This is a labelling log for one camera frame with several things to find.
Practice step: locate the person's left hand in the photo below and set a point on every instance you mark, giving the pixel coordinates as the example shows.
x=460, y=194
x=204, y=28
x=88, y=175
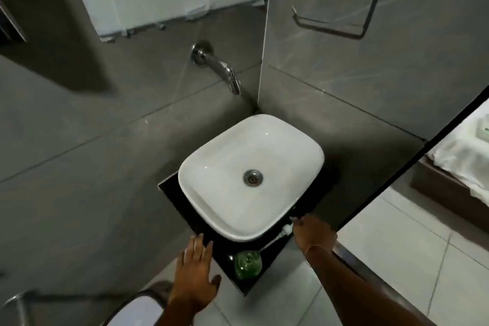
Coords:
x=193, y=280

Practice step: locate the person's right hand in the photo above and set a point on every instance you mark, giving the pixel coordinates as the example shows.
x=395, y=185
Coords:
x=315, y=232

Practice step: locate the person's right fingers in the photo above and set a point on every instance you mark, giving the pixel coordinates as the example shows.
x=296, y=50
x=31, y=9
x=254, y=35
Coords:
x=300, y=221

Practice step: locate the person's left thumb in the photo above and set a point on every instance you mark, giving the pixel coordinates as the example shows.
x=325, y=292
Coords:
x=217, y=284

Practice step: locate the person's right forearm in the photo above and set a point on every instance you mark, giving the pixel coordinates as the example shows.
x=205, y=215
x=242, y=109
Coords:
x=355, y=291

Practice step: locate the person's left forearm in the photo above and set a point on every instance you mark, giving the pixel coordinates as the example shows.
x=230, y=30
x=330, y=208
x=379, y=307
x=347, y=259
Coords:
x=177, y=318

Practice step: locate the black stone counter slab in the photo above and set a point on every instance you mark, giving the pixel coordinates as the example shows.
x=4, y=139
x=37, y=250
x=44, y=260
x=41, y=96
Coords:
x=225, y=257

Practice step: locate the thin gold bangle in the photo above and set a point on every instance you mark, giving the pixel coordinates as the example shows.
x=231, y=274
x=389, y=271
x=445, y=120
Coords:
x=310, y=253

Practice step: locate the green plastic bottle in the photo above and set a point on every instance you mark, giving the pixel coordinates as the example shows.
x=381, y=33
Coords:
x=248, y=265

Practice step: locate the chrome sink drain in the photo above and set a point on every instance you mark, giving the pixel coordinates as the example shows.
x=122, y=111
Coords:
x=253, y=178

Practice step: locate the white toilet lid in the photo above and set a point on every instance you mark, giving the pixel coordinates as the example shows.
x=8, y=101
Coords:
x=141, y=312

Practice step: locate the white ceramic sink basin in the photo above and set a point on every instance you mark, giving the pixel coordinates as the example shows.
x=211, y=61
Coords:
x=229, y=154

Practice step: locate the white bed sheet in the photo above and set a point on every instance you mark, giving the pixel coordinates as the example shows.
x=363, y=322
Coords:
x=464, y=157

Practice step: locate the chrome pipe fixture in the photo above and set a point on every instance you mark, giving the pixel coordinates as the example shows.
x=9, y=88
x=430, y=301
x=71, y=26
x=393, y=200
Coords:
x=17, y=304

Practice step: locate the black door frame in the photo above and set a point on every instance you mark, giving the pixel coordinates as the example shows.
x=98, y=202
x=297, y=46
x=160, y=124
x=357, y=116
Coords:
x=412, y=157

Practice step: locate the brown wooden bed frame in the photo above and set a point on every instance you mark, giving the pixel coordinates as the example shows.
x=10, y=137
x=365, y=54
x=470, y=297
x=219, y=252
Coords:
x=443, y=188

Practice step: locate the chrome wall faucet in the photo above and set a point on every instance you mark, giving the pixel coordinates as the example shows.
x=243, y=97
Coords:
x=214, y=60

